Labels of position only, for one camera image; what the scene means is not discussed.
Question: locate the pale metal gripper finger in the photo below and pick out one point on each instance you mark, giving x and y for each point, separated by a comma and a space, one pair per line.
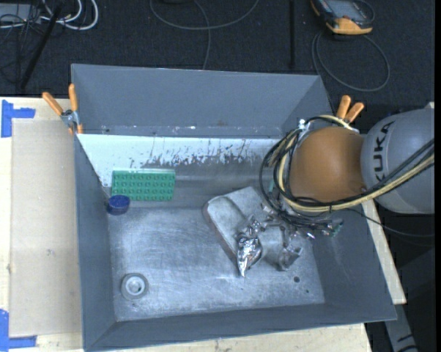
273, 249
295, 249

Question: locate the crumpled silver foil packet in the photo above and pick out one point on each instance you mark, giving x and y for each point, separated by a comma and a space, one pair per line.
248, 253

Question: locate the grey metal bin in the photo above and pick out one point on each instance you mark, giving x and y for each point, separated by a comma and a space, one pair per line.
176, 255

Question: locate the green studded flat plate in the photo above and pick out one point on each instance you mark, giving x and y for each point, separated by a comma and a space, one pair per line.
143, 185

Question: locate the dark blue round cap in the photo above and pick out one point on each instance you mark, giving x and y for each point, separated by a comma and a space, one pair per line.
118, 204

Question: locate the pale wood flat board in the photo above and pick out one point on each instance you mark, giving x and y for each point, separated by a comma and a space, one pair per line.
41, 215

